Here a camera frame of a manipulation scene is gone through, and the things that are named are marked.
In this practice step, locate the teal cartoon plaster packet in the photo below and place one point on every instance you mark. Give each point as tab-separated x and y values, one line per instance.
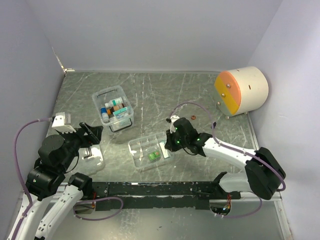
123	112

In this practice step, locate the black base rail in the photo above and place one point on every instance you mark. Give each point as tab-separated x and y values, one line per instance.
148	195

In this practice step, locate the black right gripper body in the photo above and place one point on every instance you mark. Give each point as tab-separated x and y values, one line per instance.
175	142

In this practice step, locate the white bottle green label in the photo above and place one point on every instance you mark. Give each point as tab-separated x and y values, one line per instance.
114	102

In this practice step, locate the brown bottle orange label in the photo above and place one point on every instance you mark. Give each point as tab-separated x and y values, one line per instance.
114	108

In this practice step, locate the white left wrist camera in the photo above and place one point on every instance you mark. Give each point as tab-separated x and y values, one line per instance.
62	123

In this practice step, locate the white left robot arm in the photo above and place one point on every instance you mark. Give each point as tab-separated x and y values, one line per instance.
55	156

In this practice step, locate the clear compartment tray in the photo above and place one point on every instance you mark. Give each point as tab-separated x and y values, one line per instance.
140	147

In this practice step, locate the white swab packet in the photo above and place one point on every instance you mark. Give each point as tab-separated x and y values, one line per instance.
164	151

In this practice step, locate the clear box lid black handle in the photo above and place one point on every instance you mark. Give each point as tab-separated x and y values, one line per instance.
90	161

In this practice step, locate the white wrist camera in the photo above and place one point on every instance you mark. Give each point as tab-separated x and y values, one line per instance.
62	123
172	119

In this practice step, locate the green white medicine box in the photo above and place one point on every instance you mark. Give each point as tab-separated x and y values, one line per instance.
153	156

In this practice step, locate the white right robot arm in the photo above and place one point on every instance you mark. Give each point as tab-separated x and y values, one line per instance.
261	173

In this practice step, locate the cream cylinder orange face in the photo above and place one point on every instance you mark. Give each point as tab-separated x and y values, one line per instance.
240	90

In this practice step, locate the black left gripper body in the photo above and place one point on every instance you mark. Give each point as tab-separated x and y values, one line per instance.
75	140

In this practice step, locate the aluminium frame rail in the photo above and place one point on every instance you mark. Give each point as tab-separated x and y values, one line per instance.
244	195

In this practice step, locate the clear plastic medicine box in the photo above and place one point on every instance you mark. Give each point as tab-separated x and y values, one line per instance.
105	95

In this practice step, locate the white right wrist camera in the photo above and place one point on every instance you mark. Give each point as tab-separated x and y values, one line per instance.
172	119

